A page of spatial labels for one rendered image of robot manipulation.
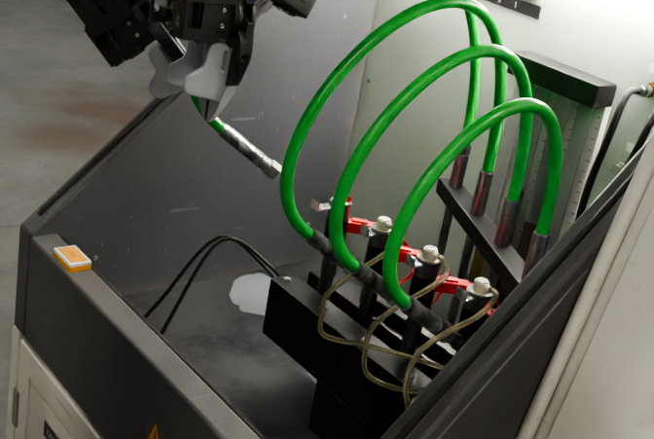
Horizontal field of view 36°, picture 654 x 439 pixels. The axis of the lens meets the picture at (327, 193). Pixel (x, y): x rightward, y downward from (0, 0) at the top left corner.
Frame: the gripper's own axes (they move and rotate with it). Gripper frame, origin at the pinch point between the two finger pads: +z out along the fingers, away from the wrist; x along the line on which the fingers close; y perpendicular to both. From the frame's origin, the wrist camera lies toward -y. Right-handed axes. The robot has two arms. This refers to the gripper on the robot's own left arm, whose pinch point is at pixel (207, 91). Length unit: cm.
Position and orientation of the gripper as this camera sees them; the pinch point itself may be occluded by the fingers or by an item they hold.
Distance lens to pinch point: 121.7
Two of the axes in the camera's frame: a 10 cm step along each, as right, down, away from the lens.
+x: 0.7, 1.7, -9.8
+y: -8.2, 5.7, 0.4
